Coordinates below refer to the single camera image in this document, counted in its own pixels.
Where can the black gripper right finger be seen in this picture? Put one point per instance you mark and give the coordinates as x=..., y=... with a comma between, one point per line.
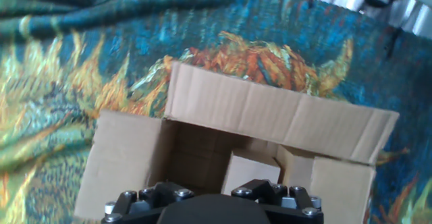
x=290, y=197

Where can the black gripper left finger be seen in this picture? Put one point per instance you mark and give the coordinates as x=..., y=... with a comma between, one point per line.
x=135, y=200

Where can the brown cardboard box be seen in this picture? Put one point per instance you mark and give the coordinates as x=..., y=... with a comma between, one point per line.
x=270, y=109

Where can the sunflower painting cloth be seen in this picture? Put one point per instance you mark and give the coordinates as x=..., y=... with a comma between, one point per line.
x=101, y=48

